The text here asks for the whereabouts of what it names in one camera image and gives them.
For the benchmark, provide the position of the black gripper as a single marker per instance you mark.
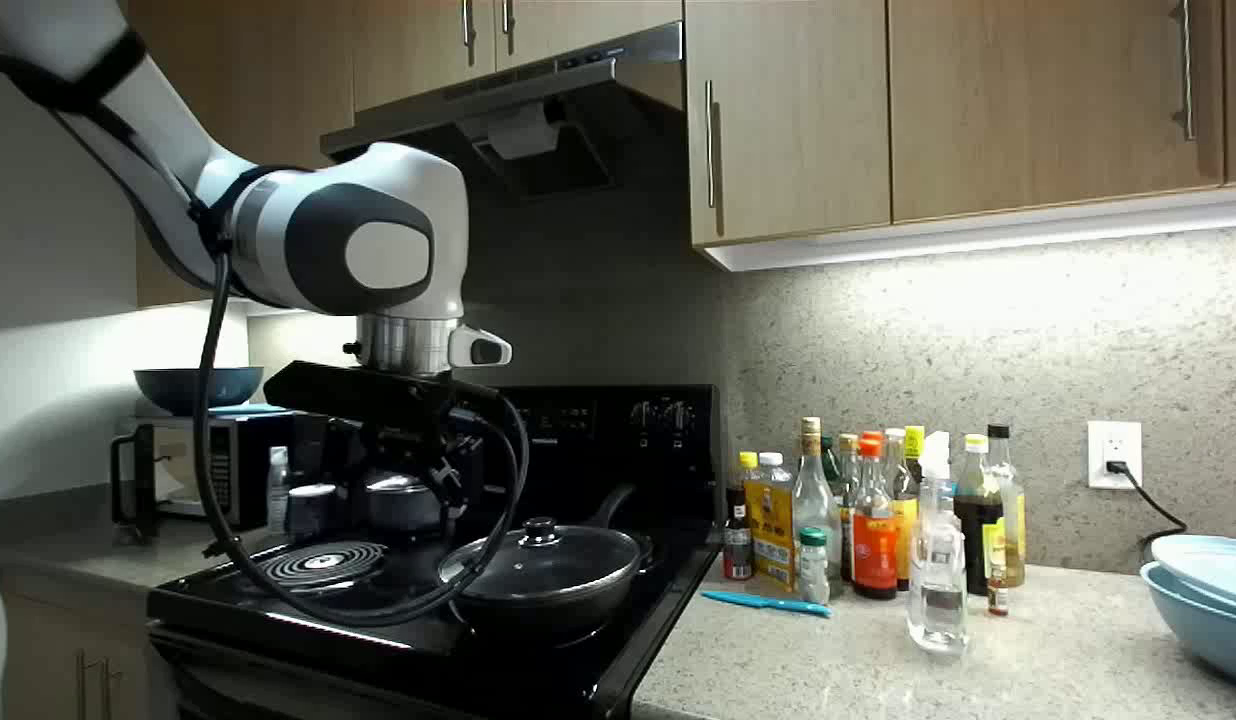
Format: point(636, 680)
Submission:
point(451, 453)

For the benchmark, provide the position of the large glass lid black knob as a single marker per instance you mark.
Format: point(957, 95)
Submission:
point(561, 563)

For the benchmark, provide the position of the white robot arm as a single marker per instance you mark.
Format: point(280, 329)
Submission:
point(308, 240)

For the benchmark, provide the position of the small glass saucepan lid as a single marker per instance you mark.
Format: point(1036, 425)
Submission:
point(399, 483)

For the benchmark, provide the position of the black saucepan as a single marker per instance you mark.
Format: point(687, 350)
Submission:
point(395, 519)

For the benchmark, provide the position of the large coil burner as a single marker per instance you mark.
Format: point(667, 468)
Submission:
point(324, 565)

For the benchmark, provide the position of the black frying pan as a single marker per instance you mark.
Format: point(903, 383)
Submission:
point(550, 616)

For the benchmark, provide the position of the black electric stove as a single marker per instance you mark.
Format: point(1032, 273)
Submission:
point(379, 644)

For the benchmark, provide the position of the dark blue bowl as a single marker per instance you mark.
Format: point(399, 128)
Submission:
point(198, 388)

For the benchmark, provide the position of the black toaster oven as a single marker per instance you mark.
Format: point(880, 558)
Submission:
point(177, 465)

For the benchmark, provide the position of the small yellow cap bottle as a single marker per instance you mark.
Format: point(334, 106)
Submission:
point(736, 540)

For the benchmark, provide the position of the yellow label bottle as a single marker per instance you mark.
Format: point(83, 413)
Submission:
point(775, 526)

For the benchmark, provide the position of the teal utensil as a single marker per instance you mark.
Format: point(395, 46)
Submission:
point(760, 601)

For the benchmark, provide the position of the steel range hood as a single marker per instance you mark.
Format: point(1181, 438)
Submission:
point(511, 106)

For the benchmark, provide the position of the clear glass bottle gold cap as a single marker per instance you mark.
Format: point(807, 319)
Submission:
point(813, 486)

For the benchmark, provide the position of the small jar green cap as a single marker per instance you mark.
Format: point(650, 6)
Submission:
point(813, 565)

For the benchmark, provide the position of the green glass bottle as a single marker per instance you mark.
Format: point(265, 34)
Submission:
point(843, 465)

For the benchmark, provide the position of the orange sauce bottle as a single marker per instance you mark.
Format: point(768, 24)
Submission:
point(874, 544)

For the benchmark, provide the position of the plain wooden base cabinet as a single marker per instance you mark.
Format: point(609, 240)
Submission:
point(57, 655)

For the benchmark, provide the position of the bottle with lime cap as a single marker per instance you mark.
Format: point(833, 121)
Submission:
point(912, 465)

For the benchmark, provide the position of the dark soy sauce bottle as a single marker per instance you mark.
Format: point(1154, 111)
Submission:
point(979, 526)

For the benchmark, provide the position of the oil bottle black cap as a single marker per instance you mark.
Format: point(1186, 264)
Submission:
point(1015, 534)

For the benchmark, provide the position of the under-cabinet light strip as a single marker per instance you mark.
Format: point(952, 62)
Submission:
point(979, 234)

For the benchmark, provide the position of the light blue bowl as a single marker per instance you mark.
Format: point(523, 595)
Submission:
point(1210, 565)
point(1197, 643)

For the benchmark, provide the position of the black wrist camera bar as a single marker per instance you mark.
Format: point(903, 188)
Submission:
point(321, 388)

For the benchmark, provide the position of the wooden wall cabinet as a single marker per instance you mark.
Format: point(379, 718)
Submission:
point(979, 106)
point(308, 54)

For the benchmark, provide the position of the white wall outlet with plug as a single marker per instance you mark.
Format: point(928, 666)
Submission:
point(1113, 444)

